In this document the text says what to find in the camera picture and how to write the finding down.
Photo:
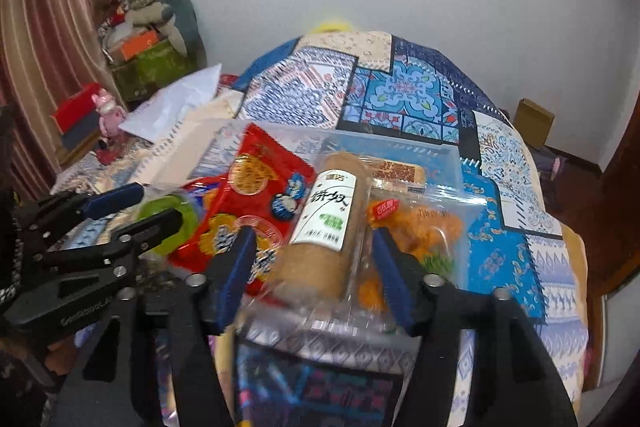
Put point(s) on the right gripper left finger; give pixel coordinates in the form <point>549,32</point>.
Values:
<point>228,274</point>

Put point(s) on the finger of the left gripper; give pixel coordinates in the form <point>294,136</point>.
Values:
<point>108,203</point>
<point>143,235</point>

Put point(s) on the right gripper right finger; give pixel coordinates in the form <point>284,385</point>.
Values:
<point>402,279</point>

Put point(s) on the orange fried snack bag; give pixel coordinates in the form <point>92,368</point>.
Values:
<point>428,224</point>

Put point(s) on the brown roll snack white label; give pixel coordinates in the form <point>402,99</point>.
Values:
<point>316,262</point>

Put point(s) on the green round jar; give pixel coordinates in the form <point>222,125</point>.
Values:
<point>191,214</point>

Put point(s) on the red snack bag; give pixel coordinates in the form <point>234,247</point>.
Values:
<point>263,188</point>

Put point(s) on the pink toy figure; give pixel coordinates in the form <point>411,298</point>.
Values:
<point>111,116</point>

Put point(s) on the tan biscuit pack in bin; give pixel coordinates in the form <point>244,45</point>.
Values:
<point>393,175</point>

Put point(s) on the red box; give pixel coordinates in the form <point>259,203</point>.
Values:
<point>78,106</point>

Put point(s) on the clear plastic storage bin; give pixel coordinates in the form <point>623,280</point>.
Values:
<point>439,292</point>

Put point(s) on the patchwork patterned bedspread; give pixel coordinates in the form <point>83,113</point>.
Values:
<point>413,102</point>

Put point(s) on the pile of clutter on chair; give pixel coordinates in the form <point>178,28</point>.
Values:
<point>149,44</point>

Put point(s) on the cardboard box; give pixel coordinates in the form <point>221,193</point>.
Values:
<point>533,123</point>

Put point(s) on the striped red curtain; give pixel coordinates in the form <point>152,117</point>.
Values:
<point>49,51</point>

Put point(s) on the wooden door frame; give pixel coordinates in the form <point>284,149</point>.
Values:
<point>615,251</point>

